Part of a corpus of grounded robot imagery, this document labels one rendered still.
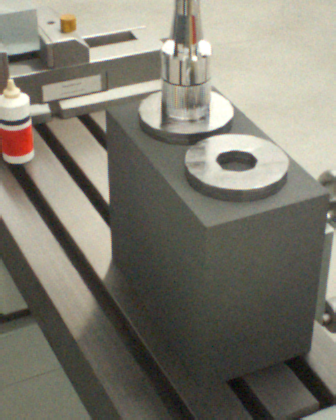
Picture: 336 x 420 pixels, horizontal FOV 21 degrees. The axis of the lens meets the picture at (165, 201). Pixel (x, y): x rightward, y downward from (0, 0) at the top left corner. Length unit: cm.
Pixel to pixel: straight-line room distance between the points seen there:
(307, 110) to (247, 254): 245
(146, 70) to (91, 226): 32
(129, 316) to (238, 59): 266
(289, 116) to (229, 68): 41
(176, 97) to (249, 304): 20
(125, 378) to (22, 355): 44
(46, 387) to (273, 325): 58
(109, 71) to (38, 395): 48
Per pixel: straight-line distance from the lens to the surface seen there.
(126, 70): 129
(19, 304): 121
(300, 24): 387
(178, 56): 83
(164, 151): 83
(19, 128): 115
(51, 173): 115
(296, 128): 310
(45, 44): 123
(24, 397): 136
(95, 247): 102
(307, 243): 81
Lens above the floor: 154
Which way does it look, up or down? 35 degrees down
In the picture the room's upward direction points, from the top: straight up
